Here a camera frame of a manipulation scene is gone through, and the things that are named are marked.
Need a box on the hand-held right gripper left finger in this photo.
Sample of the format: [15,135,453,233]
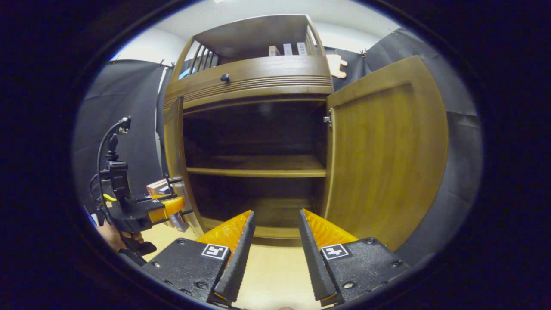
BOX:
[142,210,256,305]

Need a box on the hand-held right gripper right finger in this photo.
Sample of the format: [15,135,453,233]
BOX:
[299,209,412,307]

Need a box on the wooden cabinet door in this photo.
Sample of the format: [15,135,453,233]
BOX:
[324,55,449,251]
[163,96,205,236]

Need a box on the wooden double-door shoe cabinet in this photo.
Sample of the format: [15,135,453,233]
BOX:
[163,14,449,251]

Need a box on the wooden inner cabinet shelf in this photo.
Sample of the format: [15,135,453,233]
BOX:
[186,154,328,178]

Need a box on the brown book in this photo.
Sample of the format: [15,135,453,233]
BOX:
[145,178,170,196]

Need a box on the blue book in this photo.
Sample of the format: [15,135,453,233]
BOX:
[158,183,190,233]

